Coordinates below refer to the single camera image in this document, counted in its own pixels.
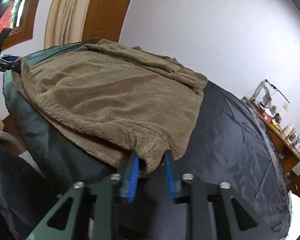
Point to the beige pleated curtain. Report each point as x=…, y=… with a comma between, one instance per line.
x=65, y=22

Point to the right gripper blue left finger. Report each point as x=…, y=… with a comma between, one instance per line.
x=86, y=211

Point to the yellow box on desk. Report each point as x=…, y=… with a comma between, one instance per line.
x=275, y=124

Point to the wooden desk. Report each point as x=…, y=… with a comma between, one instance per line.
x=290, y=157

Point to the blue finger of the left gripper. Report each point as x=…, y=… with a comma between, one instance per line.
x=9, y=58

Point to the window with dark frame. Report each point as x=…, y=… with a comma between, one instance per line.
x=19, y=16

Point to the white thermos bottle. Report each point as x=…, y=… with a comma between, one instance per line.
x=287, y=130

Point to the brown fleece sweater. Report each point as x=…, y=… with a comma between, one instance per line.
x=110, y=100

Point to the brown wooden door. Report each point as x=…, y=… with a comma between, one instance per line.
x=104, y=19

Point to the floral pink white bedding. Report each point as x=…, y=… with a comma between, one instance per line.
x=294, y=211

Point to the white kettle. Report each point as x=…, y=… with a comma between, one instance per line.
x=292, y=137

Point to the red box on desk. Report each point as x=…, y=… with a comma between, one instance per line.
x=268, y=117

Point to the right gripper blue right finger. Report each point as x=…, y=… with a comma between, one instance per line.
x=214, y=211

